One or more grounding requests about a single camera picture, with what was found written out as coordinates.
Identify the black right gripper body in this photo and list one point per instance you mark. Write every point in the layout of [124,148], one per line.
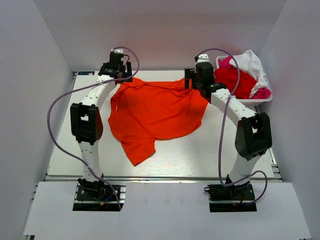
[198,82]

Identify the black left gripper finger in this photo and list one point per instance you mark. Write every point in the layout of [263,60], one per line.
[124,79]
[128,69]

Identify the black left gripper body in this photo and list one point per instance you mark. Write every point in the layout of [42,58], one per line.
[105,65]

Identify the orange t-shirt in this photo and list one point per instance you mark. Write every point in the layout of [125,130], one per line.
[145,112]

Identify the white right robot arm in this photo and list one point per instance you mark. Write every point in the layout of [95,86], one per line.
[253,130]

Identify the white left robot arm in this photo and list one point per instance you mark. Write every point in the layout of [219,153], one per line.
[85,117]

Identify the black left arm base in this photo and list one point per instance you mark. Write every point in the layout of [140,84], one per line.
[98,196]

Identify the red t-shirt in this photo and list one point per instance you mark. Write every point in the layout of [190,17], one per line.
[229,78]

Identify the blue table label sticker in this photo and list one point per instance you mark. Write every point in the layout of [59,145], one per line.
[85,73]

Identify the white t-shirt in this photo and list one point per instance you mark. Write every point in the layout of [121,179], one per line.
[249,63]

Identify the white plastic basket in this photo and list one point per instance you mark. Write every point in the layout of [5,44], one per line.
[251,102]

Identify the pink t-shirt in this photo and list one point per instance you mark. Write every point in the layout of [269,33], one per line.
[262,93]

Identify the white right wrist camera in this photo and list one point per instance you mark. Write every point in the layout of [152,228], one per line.
[201,58]

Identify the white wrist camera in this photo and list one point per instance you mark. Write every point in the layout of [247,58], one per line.
[201,58]
[117,50]

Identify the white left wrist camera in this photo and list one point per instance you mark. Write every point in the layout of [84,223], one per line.
[117,50]

